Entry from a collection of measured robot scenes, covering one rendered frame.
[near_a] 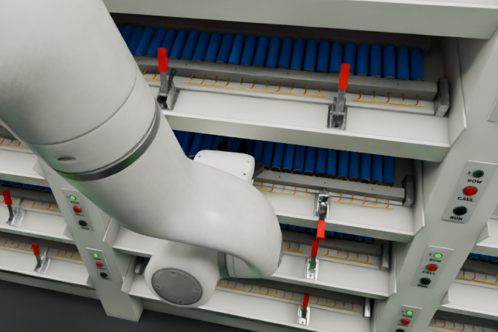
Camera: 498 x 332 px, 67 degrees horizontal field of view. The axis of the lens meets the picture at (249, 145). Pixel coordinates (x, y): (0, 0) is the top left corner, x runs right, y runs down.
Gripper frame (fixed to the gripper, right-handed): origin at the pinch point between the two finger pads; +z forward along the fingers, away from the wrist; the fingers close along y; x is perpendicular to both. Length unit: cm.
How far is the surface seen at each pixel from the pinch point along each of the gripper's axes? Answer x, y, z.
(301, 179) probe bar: 3.6, -13.0, -2.1
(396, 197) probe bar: 4.3, -29.7, -3.2
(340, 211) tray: 7.7, -20.5, -4.6
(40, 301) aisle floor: 60, 58, 3
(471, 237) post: 7.5, -41.5, -7.5
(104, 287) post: 45, 34, 0
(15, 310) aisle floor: 61, 64, -1
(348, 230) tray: 11.0, -22.4, -5.5
